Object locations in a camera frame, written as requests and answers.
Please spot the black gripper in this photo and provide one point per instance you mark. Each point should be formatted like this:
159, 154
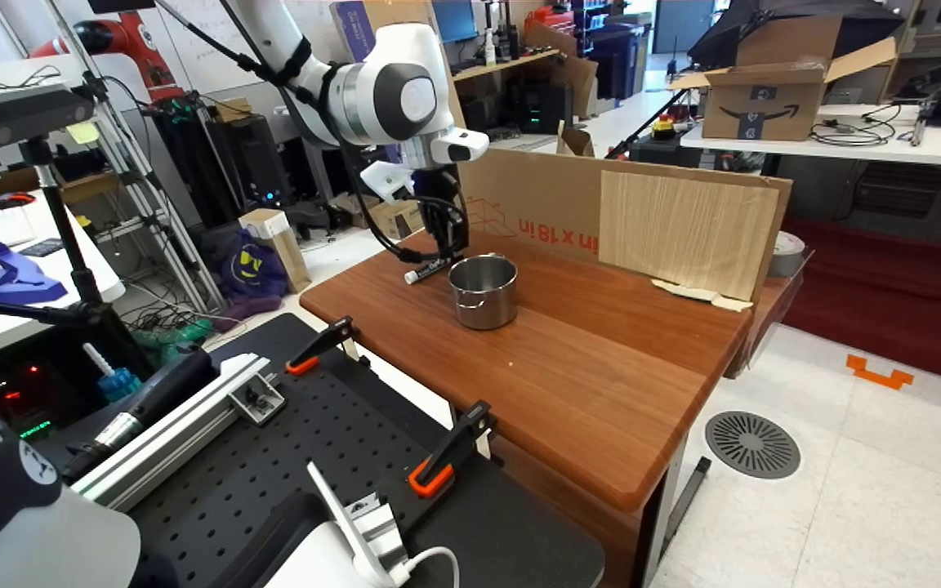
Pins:
439, 194

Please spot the black marker with white cap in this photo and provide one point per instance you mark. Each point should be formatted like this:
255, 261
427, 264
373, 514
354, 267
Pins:
424, 273

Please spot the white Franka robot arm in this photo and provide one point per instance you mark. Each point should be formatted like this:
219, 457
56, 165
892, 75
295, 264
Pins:
383, 94

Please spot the small stainless steel pot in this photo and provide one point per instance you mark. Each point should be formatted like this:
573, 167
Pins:
485, 293

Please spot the orange and black bar clamp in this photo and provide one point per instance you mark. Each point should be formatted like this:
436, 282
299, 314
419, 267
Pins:
442, 451
320, 348

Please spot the small tan cardboard box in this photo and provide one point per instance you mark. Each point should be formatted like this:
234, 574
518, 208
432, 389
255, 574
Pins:
277, 249

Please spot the purple bag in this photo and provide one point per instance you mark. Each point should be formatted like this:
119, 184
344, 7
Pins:
240, 267

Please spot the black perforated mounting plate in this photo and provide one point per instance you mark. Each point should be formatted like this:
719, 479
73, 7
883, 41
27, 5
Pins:
329, 458

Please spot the silver aluminium extrusion bar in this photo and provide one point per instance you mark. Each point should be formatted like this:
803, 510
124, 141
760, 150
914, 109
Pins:
180, 426

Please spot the black cylindrical tool, silver tip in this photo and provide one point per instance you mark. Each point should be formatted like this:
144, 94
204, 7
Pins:
163, 393

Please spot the open cardboard shipping box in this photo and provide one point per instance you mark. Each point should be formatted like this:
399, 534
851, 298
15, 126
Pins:
775, 94

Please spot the round metal floor drain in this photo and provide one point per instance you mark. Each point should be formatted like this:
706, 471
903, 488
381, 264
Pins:
753, 446

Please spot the white side table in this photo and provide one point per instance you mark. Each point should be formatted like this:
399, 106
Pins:
15, 233

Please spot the white background table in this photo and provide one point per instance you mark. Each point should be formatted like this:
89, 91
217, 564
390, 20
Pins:
931, 144

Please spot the dark cap with grey brim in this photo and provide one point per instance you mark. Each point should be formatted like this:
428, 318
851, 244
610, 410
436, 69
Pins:
15, 510

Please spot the brown cardboard wall, red print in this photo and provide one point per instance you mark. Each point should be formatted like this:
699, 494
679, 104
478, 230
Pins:
646, 217

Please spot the black camera tripod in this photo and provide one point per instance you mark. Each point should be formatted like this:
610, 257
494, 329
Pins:
65, 233

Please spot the grey camera on tripod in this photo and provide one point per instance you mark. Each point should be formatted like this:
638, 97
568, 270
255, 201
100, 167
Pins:
18, 114

